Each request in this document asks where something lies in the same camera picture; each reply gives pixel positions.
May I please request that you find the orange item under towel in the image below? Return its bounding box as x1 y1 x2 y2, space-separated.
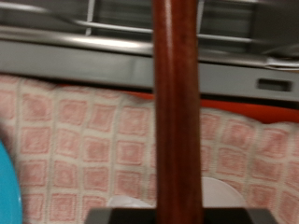
121 90 299 124

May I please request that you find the blue plate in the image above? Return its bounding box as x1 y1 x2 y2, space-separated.
0 138 24 224

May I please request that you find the brown wooden spoon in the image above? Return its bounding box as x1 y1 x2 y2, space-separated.
151 0 204 224

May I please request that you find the steel wire dish rack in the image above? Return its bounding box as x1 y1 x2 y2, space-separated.
0 0 299 72

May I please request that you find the grey plastic crate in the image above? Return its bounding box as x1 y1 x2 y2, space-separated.
0 38 299 105

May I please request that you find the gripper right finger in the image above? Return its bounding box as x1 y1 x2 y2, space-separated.
202 207 279 224

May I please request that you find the pink checked towel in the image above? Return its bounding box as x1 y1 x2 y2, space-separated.
0 73 299 224

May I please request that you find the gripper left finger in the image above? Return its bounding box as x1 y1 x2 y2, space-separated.
85 207 157 224

